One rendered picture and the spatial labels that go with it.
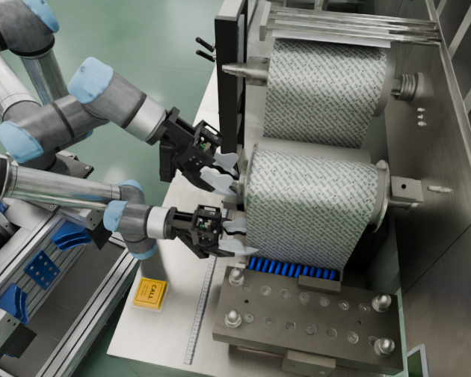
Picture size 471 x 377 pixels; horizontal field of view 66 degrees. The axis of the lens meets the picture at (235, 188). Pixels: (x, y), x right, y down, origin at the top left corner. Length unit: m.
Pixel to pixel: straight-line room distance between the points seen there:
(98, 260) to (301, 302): 1.27
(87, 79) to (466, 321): 0.65
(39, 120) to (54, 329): 1.28
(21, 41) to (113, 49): 2.64
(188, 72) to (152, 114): 2.61
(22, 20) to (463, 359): 1.06
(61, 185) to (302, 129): 0.58
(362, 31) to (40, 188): 0.78
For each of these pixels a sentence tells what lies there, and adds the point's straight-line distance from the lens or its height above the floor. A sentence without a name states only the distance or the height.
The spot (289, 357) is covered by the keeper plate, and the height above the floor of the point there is 1.02.
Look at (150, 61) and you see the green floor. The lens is 3.44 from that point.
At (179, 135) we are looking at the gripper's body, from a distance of 0.67.
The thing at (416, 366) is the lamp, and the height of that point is 1.19.
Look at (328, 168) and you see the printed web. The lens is 0.72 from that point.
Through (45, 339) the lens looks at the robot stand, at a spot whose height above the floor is 0.21.
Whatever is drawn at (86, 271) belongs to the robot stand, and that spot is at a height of 0.21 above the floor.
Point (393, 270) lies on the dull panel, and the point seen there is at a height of 1.04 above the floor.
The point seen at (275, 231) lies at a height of 1.16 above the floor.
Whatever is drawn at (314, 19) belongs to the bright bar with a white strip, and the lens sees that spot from 0.85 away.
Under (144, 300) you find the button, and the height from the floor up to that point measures 0.92.
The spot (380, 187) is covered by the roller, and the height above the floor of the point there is 1.30.
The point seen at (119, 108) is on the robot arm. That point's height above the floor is 1.44.
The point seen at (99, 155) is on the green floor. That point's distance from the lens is 2.67.
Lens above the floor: 1.84
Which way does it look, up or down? 52 degrees down
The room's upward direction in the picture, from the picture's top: straight up
